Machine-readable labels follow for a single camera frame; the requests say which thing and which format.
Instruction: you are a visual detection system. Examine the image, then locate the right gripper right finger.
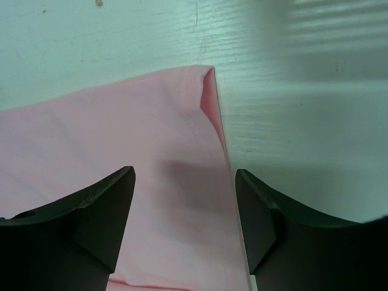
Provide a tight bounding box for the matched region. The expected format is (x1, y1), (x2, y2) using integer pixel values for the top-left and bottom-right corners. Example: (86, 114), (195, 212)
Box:
(235, 169), (387, 290)

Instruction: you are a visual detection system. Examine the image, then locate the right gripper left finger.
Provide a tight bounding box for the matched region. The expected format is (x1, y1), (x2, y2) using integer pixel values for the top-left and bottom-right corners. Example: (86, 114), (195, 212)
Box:
(1, 166), (136, 291)

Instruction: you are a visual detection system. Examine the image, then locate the pink t shirt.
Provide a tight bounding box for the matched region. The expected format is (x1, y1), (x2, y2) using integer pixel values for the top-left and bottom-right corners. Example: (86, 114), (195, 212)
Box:
(1, 65), (250, 290)

